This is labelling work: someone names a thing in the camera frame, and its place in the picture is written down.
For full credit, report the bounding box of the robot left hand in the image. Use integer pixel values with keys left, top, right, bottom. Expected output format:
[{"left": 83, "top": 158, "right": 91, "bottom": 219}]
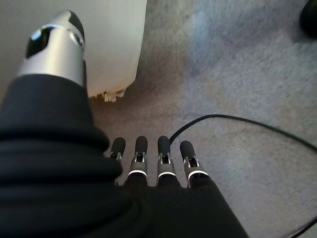
[{"left": 0, "top": 9, "right": 251, "bottom": 238}]

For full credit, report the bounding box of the white tasselled square cushion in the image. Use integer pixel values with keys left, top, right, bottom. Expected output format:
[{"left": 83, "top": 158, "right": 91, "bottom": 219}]
[{"left": 0, "top": 0, "right": 148, "bottom": 103}]

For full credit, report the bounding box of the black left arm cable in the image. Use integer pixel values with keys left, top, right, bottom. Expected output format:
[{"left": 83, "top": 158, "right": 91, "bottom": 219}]
[{"left": 169, "top": 114, "right": 317, "bottom": 238}]

